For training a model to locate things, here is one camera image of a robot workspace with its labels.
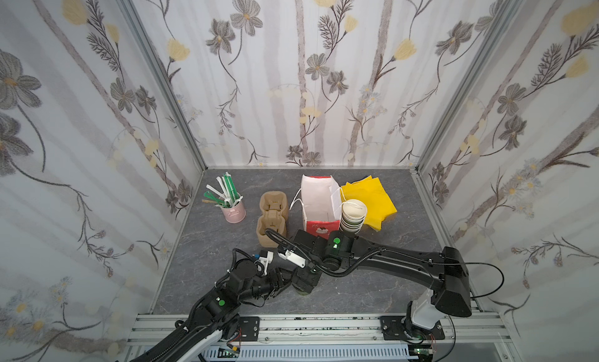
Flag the black plastic cup lid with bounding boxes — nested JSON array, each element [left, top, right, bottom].
[[291, 267, 322, 293]]

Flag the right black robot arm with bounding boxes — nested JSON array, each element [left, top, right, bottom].
[[265, 228, 475, 339]]

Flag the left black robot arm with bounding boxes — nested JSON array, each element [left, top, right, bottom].
[[134, 248, 293, 361]]

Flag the brown pulp cup carrier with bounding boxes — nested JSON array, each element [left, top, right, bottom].
[[256, 191, 290, 248]]

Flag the pink metal bucket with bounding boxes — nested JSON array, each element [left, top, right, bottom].
[[221, 201, 246, 224]]

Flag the red white paper bag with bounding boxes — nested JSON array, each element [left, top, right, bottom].
[[290, 175, 343, 240]]

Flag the stack of paper cups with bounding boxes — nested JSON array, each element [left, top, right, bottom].
[[340, 199, 368, 234]]

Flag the green and white straws bundle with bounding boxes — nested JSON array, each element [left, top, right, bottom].
[[203, 172, 243, 209]]

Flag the yellow paper napkins stack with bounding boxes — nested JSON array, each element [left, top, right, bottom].
[[341, 176, 397, 232]]

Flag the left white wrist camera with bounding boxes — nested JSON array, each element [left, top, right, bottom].
[[254, 250, 274, 276]]

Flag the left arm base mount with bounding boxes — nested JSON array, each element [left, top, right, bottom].
[[222, 316, 261, 343]]

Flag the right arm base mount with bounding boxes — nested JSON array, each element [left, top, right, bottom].
[[379, 316, 446, 343]]

